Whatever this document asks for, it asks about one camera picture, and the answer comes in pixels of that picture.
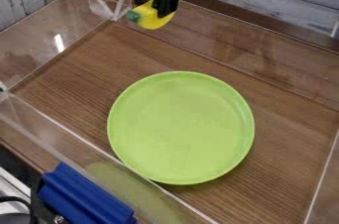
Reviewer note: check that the yellow toy banana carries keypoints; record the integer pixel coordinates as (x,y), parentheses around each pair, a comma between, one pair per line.
(143,16)

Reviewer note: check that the green round plate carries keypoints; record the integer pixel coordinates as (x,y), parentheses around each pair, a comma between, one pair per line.
(181,127)

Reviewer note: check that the blue plastic block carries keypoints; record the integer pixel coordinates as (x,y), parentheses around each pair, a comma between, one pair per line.
(79,200)

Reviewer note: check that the clear acrylic front wall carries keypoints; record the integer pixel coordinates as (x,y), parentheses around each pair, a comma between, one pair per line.
(47,144)

